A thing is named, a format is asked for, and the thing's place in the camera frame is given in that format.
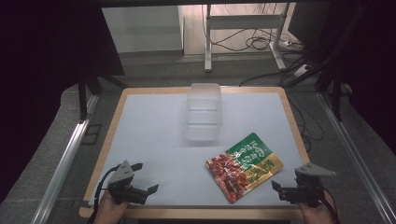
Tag white cabinet panel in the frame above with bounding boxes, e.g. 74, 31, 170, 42
102, 6, 185, 54

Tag black curtain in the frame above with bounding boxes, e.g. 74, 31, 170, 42
0, 0, 125, 203

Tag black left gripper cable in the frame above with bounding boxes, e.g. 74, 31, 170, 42
88, 164, 120, 224

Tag black metal stand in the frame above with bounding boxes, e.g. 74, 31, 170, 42
284, 4, 368, 122
78, 69, 129, 123

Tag black floor grate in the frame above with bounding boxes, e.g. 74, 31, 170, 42
81, 123, 103, 146

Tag translucent plastic container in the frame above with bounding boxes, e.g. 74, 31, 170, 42
185, 82, 223, 143

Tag aluminium rail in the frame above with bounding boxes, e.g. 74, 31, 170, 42
31, 94, 100, 224
317, 92, 396, 224

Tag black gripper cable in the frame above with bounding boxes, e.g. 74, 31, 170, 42
88, 164, 120, 224
306, 178, 341, 224

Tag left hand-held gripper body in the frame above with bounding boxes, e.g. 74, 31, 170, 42
106, 160, 149, 206

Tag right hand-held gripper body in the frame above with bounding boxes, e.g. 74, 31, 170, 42
280, 162, 338, 209

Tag black cables beside table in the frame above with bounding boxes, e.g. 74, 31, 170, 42
286, 89, 325, 153

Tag red and green snack packet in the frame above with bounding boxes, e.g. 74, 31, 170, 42
205, 132, 285, 204

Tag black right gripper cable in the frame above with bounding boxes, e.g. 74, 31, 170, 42
306, 178, 341, 224

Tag person's left hand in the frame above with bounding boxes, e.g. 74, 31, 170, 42
92, 189, 131, 224

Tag white metal desk frame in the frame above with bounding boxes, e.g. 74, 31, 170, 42
204, 3, 291, 73

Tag tangle of black floor cables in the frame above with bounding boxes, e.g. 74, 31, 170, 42
201, 3, 307, 53

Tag person's right hand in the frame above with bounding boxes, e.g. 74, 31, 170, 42
298, 191, 336, 224

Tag white power strip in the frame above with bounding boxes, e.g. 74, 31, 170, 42
292, 63, 312, 78

